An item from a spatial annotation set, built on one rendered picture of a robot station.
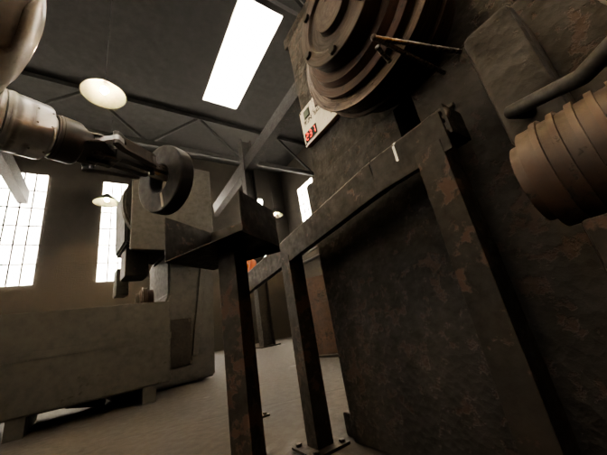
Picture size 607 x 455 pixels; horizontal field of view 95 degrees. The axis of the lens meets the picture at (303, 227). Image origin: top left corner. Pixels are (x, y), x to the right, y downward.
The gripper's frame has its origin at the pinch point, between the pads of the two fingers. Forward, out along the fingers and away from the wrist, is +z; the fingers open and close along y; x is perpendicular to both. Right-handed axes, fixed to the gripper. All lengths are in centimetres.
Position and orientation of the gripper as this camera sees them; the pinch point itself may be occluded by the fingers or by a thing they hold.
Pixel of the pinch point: (164, 173)
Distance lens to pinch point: 70.9
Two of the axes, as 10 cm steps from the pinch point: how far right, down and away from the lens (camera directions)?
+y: 8.4, -3.1, -4.5
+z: 5.1, 1.5, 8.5
